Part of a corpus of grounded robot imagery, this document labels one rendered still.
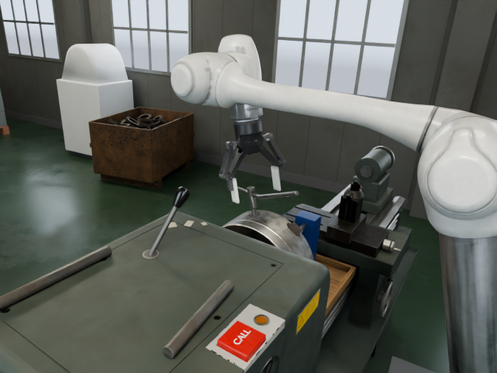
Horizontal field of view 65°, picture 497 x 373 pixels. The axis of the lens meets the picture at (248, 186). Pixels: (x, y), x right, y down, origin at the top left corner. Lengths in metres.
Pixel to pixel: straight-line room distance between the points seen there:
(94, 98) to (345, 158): 3.12
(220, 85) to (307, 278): 0.45
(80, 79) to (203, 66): 4.63
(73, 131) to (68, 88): 0.56
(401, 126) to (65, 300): 0.74
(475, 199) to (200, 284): 0.51
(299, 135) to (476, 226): 4.02
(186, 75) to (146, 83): 4.92
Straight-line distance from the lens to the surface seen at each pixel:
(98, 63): 5.31
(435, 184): 0.64
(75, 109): 5.54
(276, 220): 1.12
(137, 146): 4.33
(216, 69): 0.85
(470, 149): 0.64
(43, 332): 0.77
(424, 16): 4.25
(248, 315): 0.74
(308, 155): 4.65
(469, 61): 4.06
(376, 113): 0.88
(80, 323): 0.77
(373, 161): 2.10
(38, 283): 0.85
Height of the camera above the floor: 1.74
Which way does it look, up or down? 22 degrees down
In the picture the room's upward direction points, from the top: 3 degrees clockwise
